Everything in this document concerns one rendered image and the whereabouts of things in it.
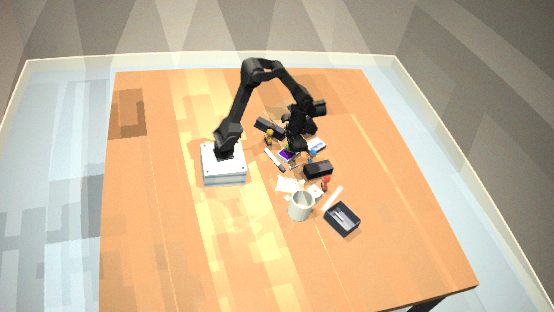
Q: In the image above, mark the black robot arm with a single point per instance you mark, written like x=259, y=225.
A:
x=252, y=74

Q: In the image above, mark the white flat bar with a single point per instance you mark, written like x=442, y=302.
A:
x=333, y=196

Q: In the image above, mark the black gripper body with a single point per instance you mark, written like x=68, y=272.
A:
x=298, y=144

